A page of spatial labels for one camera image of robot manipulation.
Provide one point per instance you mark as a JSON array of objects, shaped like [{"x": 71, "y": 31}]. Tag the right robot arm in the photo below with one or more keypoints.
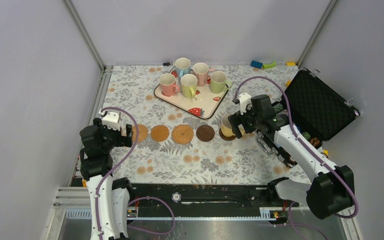
[{"x": 331, "y": 188}]

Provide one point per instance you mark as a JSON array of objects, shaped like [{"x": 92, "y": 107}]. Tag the floral tablecloth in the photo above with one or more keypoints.
[{"x": 239, "y": 162}]

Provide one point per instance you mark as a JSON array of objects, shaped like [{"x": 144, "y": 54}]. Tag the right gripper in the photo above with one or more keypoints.
[{"x": 237, "y": 118}]

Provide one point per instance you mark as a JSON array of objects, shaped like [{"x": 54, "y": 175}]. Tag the white poker chip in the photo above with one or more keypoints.
[{"x": 176, "y": 197}]

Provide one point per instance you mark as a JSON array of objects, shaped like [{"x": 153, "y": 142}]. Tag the woven rattan coaster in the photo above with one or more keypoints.
[{"x": 182, "y": 134}]

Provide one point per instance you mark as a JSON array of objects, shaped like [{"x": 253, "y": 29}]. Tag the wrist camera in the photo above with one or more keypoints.
[
  {"x": 111, "y": 120},
  {"x": 244, "y": 101}
]

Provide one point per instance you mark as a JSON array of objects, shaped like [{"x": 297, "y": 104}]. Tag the green mug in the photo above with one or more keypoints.
[{"x": 219, "y": 82}]

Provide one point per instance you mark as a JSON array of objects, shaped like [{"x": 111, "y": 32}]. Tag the black poker chip case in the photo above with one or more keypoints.
[{"x": 318, "y": 112}]

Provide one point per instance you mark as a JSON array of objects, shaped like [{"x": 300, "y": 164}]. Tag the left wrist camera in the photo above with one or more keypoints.
[{"x": 111, "y": 120}]

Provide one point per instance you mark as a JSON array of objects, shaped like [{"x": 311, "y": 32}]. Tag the yellow mug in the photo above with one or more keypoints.
[{"x": 226, "y": 126}]

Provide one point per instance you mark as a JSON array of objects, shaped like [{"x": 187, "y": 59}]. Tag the dark wooden coaster under mug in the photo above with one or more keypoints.
[{"x": 226, "y": 138}]

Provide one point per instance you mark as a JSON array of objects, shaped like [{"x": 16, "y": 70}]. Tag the blue toy brick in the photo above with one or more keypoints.
[{"x": 256, "y": 64}]

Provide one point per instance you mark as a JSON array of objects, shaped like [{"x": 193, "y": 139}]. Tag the yellow toy brick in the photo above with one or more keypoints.
[{"x": 290, "y": 64}]

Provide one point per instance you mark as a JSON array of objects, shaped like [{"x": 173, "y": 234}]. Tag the strawberry print tray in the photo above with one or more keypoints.
[{"x": 199, "y": 93}]

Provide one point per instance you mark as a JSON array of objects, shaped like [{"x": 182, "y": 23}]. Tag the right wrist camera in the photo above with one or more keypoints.
[{"x": 244, "y": 101}]

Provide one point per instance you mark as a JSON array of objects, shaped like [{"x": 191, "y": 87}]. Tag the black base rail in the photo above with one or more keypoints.
[{"x": 149, "y": 201}]

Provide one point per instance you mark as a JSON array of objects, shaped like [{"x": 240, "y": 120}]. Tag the light bamboo coaster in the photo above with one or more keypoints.
[{"x": 159, "y": 133}]

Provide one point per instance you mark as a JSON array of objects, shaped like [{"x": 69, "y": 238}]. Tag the yellow-green mug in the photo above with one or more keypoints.
[{"x": 189, "y": 85}]

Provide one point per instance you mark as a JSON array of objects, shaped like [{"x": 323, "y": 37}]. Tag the tan woven coaster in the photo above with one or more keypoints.
[{"x": 142, "y": 133}]

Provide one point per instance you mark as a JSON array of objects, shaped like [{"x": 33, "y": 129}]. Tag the green toy brick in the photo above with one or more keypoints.
[{"x": 267, "y": 66}]

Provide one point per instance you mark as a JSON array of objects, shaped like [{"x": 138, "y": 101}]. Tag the pink mug front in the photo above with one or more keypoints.
[{"x": 168, "y": 85}]

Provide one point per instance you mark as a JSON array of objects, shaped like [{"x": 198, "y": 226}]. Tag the pink mug back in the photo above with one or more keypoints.
[{"x": 201, "y": 71}]

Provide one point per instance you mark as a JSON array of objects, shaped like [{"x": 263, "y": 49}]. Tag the small dark wooden coaster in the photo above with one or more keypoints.
[{"x": 205, "y": 133}]

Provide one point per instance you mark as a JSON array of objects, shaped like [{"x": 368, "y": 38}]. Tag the pink mug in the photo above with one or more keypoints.
[
  {"x": 168, "y": 85},
  {"x": 201, "y": 71}
]

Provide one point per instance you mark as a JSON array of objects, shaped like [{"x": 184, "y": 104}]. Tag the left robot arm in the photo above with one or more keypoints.
[{"x": 106, "y": 195}]

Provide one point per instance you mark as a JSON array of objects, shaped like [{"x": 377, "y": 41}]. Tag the chrome case handle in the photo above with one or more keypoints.
[{"x": 265, "y": 147}]

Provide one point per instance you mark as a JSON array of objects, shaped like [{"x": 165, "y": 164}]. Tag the blue mug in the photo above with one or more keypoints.
[{"x": 182, "y": 66}]

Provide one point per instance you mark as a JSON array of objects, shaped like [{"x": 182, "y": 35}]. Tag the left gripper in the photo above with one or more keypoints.
[{"x": 123, "y": 140}]

